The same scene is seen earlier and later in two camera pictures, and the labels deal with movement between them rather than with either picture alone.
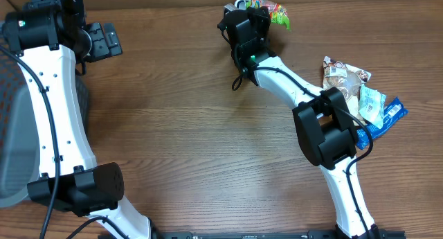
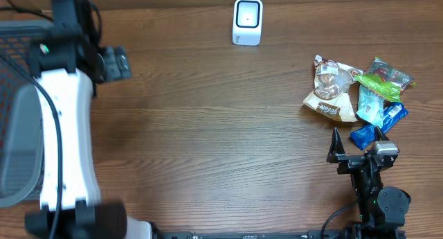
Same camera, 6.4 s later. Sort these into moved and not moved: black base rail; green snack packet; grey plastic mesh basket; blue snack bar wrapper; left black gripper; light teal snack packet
Moved: green snack packet; left black gripper
Not moved: blue snack bar wrapper; light teal snack packet; black base rail; grey plastic mesh basket
